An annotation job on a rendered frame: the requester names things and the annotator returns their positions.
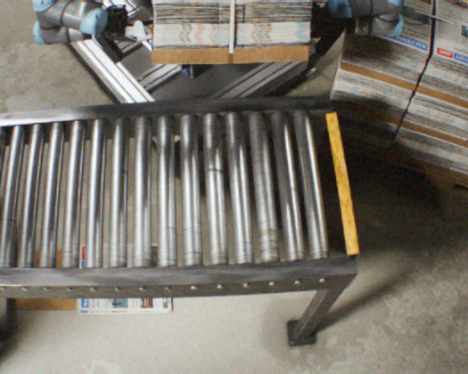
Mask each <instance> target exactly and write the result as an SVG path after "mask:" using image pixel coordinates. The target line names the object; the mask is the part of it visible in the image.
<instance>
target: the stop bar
mask: <svg viewBox="0 0 468 374"><path fill-rule="evenodd" d="M326 120H327V125H328V131H329V136H330V142H331V147H332V153H333V164H334V169H335V174H336V180H337V185H338V191H339V196H340V203H341V212H342V215H341V217H342V223H343V229H344V233H345V240H346V249H347V255H348V257H349V258H351V257H358V256H359V249H358V244H357V229H356V225H355V220H354V215H353V205H352V200H351V195H350V189H349V179H348V174H347V169H346V165H345V159H344V154H343V148H342V144H341V131H340V129H339V124H338V119H337V114H336V112H328V113H327V114H326Z"/></svg>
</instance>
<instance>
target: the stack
mask: <svg viewBox="0 0 468 374"><path fill-rule="evenodd" d="M400 14H401V15H402V17H403V21H404V27H403V33H402V34H401V35H400V36H396V37H380V36H368V35H359V36H356V35H354V34H347V32H346V30H345V36H344V38H343V41H342V42H343V45H342V48H341V57H340V59H339V62H338V65H339V66H338V68H337V70H336V72H334V77H335V78H334V79H333V83H332V86H331V91H330V99H331V100H333V101H337V102H343V103H347V104H350V105H354V106H358V107H361V108H365V109H368V110H371V111H374V112H378V113H381V114H384V115H387V116H391V117H394V118H399V119H401V118H403V120H402V122H403V121H406V122H409V123H412V124H415V125H418V126H422V127H424V128H428V129H430V130H433V131H436V132H439V133H443V134H447V135H450V136H453V137H455V138H458V139H461V140H464V141H467V138H468V109H465V108H462V107H459V106H456V105H455V104H453V103H451V102H445V101H442V100H439V99H436V98H433V97H430V96H427V95H424V94H421V93H418V92H416V88H415V90H414V91H411V90H408V89H405V88H402V87H399V86H395V85H391V84H389V83H387V82H383V81H381V80H377V79H374V78H369V77H364V76H360V75H358V74H355V73H353V72H350V71H347V70H344V69H340V64H341V62H346V63H348V64H353V65H355V66H357V67H359V68H363V69H370V70H372V71H376V72H380V73H383V74H386V75H388V76H390V77H395V78H398V79H401V80H405V81H407V82H410V83H413V84H416V83H417V82H418V78H419V85H420V86H424V87H427V88H430V89H433V90H436V91H440V92H442V93H444V94H448V95H451V96H454V97H456V98H460V99H463V100H466V101H468V0H405V2H404V5H402V9H401V11H400ZM344 46H345V47H344ZM343 49H344V50H343ZM332 112H336V114H337V119H338V124H339V129H340V131H341V136H342V137H346V138H349V139H351V140H355V141H359V142H363V143H366V144H369V145H372V146H375V147H378V148H381V149H384V150H386V149H387V148H389V151H392V152H396V153H399V154H402V155H406V156H408V157H411V158H415V159H420V160H423V161H425V162H428V163H432V164H434V165H437V166H440V167H444V168H449V169H451V170H453V171H456V172H459V173H462V174H464V175H468V148H465V147H464V146H461V145H458V144H455V143H452V142H448V141H444V140H441V139H439V138H436V137H432V136H429V135H427V134H421V133H418V132H416V131H412V130H409V129H406V128H403V127H401V126H400V125H399V126H398V125H396V124H393V123H390V122H387V121H383V120H380V119H377V118H370V117H368V116H364V115H360V114H357V113H354V112H350V111H347V110H344V109H341V108H337V107H333V106H332ZM402 122H401V124H402ZM341 144H342V148H343V154H344V159H345V163H349V164H351V165H354V166H358V167H362V168H366V169H370V170H373V171H376V172H379V173H382V174H386V175H390V176H393V177H397V178H399V179H402V180H408V181H411V182H414V183H419V184H421V185H425V186H427V187H430V188H433V189H436V190H438V191H446V192H449V193H451V194H454V195H456V196H459V197H462V198H465V199H468V191H463V190H461V189H458V188H456V187H454V185H455V184H456V183H457V184H460V185H463V186H465V187H468V181H466V180H464V179H462V178H459V177H456V176H452V175H449V174H446V173H443V172H438V171H435V170H432V169H429V168H426V167H421V166H417V165H415V164H411V163H408V162H405V161H402V160H399V159H394V158H391V157H388V156H386V154H384V155H382V154H379V153H376V152H373V151H369V150H365V149H361V148H358V147H356V146H352V145H349V144H346V143H343V142H342V143H341ZM351 152H355V153H357V154H361V155H364V156H367V157H370V158H373V159H379V160H382V161H385V162H388V163H391V164H394V165H397V166H401V167H405V168H408V169H412V170H414V171H416V172H420V173H423V174H425V176H424V177H421V176H417V175H412V174H409V173H407V172H403V171H400V170H397V169H395V168H391V167H386V166H384V165H380V164H377V163H373V162H370V161H368V160H364V159H359V158H355V157H352V156H350V153H351ZM317 155H320V156H324V157H327V158H329V159H333V153H332V147H331V142H330V138H327V137H323V138H322V141H321V143H320V146H319V149H318V152H317Z"/></svg>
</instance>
